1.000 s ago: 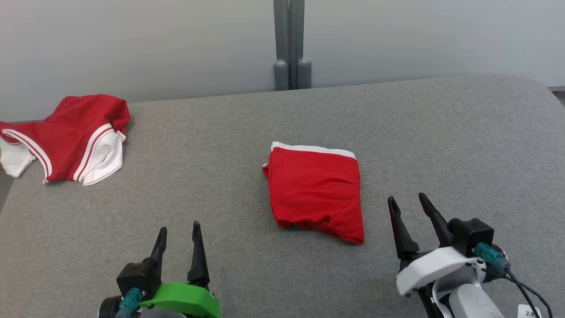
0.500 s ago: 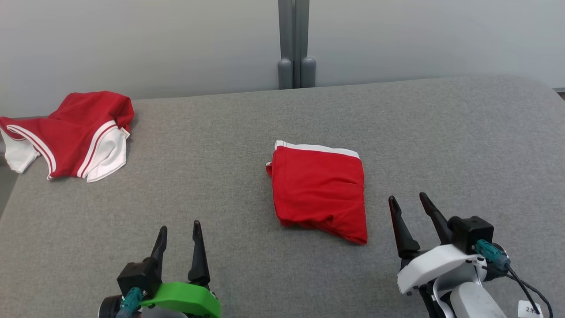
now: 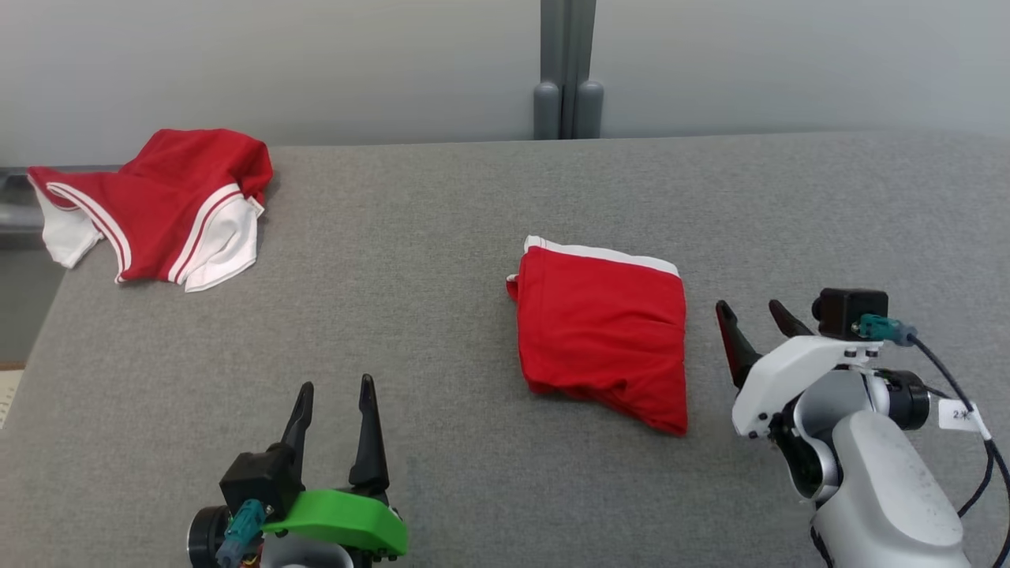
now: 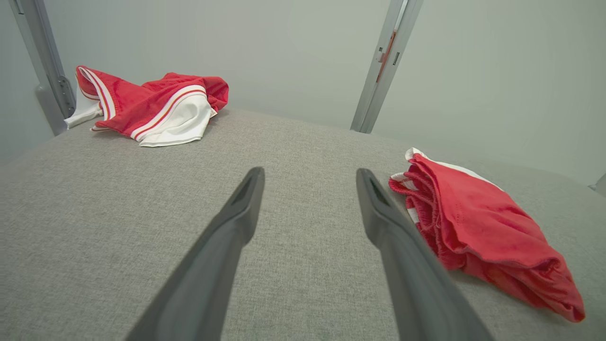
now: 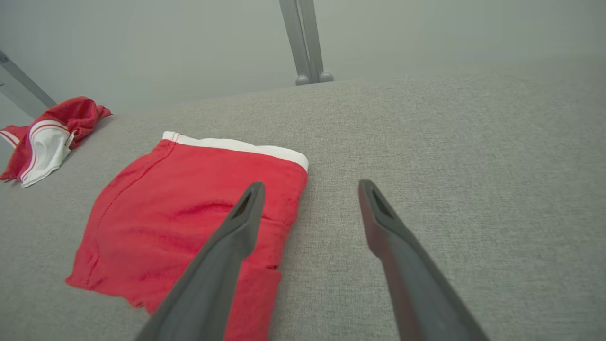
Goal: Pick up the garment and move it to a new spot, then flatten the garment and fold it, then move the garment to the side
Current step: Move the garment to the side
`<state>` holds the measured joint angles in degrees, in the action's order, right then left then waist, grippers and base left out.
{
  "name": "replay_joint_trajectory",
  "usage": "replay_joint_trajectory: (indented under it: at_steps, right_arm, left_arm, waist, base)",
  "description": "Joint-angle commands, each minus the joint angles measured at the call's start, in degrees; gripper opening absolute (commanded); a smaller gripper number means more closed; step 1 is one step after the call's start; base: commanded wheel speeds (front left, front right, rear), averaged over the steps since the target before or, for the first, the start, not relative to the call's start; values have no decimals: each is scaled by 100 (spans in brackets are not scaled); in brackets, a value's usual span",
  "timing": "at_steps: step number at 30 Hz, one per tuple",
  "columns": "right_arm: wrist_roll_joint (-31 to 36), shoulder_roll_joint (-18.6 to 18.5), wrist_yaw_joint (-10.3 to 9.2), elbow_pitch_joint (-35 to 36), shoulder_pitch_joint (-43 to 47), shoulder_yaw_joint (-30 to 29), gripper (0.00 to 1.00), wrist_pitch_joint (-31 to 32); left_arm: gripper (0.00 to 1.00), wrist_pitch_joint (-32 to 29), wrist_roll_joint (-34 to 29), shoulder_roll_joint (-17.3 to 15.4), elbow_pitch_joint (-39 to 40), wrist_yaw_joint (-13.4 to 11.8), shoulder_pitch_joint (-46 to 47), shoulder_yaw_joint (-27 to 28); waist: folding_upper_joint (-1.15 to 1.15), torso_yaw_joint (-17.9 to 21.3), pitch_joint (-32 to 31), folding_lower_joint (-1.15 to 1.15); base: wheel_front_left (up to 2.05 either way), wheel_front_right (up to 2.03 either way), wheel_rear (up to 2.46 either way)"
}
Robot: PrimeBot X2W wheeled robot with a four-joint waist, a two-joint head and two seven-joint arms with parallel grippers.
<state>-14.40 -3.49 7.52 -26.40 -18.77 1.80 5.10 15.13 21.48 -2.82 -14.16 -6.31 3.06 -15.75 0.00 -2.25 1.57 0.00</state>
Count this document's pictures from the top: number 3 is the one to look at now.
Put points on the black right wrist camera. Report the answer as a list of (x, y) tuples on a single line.
[(844, 308)]

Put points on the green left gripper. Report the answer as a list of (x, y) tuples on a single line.
[(339, 517)]

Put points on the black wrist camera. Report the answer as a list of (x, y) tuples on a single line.
[(844, 308), (256, 477)]

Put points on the grey partition post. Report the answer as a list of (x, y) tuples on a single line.
[(568, 71)]

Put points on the red shorts white trim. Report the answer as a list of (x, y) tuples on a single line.
[(604, 331)]

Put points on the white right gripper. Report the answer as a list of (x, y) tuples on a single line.
[(789, 367)]

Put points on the beige vented appliance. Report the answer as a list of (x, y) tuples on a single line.
[(8, 398)]

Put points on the red shirt white sleeves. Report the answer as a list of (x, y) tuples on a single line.
[(166, 205)]

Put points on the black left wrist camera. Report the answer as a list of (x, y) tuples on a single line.
[(256, 477)]

